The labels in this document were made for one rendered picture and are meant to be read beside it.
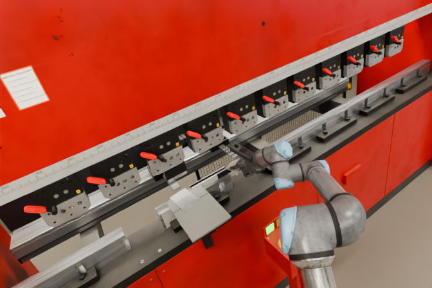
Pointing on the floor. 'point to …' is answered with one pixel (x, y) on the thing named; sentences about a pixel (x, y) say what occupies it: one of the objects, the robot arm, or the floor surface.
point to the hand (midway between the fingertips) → (227, 166)
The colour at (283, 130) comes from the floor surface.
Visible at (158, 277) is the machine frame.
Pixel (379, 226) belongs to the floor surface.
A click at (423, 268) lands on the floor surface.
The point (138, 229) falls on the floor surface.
